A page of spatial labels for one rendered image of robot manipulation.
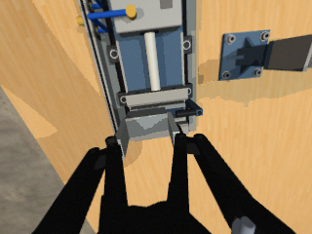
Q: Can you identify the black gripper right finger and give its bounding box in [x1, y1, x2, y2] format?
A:
[162, 111, 296, 234]

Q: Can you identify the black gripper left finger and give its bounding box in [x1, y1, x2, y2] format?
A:
[31, 117, 130, 234]

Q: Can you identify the grey flat bar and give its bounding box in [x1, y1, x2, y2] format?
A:
[173, 114, 186, 122]
[131, 100, 185, 111]

